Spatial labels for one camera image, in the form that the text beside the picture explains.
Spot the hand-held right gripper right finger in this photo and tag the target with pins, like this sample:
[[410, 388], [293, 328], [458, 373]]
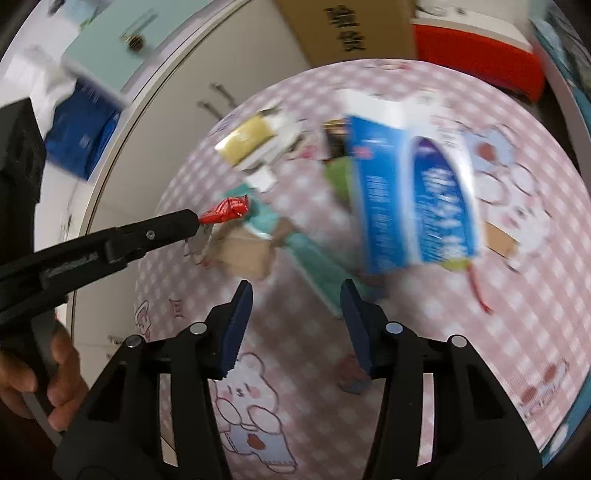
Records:
[[358, 327]]

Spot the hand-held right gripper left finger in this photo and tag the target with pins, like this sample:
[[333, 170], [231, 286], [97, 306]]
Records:
[[235, 327]]

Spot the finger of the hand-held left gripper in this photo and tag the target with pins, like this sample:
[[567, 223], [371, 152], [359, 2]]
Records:
[[157, 233]]

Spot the clear plastic wrapper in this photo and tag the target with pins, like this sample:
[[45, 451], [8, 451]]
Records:
[[201, 244]]

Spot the small brown cardboard box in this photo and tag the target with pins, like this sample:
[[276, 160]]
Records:
[[244, 256]]

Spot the red foil wrapper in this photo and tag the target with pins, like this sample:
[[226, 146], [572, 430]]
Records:
[[226, 210]]

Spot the teal white box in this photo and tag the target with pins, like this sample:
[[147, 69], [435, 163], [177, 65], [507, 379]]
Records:
[[314, 263]]

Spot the gold white box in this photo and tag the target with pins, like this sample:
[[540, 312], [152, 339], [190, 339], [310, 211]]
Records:
[[244, 138]]

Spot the blue white carton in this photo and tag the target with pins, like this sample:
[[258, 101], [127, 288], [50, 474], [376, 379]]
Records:
[[406, 198]]

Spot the green snack packet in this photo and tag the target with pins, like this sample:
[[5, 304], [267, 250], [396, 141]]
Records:
[[339, 180]]

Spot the brown cardboard piece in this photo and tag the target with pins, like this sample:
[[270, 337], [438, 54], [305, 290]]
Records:
[[501, 237]]

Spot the black snack packet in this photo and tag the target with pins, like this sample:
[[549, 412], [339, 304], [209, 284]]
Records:
[[334, 138]]

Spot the person's left hand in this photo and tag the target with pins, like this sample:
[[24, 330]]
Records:
[[71, 383]]

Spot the blue shopping bag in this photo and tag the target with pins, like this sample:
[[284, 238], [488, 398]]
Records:
[[78, 138]]

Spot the pink checkered tablecloth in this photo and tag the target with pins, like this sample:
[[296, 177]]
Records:
[[508, 346]]

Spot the white paper bag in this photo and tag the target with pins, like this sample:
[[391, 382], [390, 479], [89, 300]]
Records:
[[46, 78]]

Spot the pinecone drawer ornament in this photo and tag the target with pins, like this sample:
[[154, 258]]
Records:
[[135, 42]]

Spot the tall cardboard box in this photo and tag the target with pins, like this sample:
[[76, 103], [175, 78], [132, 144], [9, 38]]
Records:
[[351, 37]]

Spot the red storage bench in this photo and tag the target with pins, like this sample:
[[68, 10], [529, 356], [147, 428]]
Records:
[[480, 55]]

